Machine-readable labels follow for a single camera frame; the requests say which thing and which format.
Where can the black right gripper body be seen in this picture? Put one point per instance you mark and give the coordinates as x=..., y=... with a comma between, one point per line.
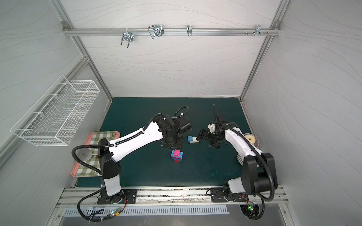
x=209, y=135

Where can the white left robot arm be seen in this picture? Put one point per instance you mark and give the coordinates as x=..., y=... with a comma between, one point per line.
x=120, y=148

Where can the grey ribbed mug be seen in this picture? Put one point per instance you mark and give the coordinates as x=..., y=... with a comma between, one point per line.
x=240, y=159

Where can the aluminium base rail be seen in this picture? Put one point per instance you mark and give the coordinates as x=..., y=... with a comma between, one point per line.
x=149, y=196

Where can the cream ring toy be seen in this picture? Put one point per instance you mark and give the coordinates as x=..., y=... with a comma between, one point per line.
x=251, y=138

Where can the green checkered cloth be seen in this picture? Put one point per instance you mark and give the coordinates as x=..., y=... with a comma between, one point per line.
x=93, y=149

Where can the metal u-bolt clamp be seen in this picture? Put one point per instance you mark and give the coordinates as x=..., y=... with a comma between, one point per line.
x=127, y=37
x=156, y=30

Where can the white long lego brick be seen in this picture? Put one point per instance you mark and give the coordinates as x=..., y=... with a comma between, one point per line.
x=194, y=140

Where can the metal bracket right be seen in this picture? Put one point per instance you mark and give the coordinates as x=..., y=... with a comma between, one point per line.
x=258, y=32

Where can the pink plastic tray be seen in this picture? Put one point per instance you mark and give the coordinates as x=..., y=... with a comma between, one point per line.
x=79, y=172

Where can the light blue long lego brick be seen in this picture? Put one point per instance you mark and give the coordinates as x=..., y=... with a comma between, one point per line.
x=180, y=157

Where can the metal u-bolt clamp left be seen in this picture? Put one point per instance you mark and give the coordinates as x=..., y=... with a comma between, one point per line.
x=127, y=37

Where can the aluminium top crossbar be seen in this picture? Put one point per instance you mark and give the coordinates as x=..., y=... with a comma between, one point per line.
x=143, y=32

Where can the mauve bowl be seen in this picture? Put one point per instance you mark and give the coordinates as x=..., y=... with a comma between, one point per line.
x=256, y=144

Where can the white slotted cable duct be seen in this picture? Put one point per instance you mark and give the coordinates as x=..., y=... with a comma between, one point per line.
x=178, y=210

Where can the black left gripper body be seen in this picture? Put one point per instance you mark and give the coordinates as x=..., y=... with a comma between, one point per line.
x=172, y=141

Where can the metal u-bolt clamp middle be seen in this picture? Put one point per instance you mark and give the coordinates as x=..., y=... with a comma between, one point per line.
x=156, y=30

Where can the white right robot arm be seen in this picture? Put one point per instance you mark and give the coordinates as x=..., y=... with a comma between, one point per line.
x=258, y=175

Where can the white wire basket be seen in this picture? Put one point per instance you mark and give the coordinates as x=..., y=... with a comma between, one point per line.
x=55, y=118

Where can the magenta small lego brick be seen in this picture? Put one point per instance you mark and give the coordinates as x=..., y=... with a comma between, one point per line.
x=176, y=153

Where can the metal bracket small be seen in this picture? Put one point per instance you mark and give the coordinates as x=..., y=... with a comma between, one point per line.
x=189, y=30

